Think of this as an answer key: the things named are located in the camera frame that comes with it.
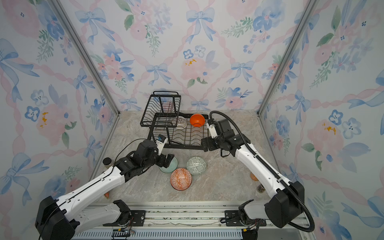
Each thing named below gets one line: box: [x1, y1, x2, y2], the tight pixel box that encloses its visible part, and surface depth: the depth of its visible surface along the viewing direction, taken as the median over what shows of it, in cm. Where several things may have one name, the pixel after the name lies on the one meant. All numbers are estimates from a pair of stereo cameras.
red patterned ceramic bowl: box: [170, 168, 192, 191], surface depth 85 cm
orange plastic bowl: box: [190, 113, 206, 127], surface depth 111 cm
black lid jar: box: [102, 157, 112, 166], surface depth 85 cm
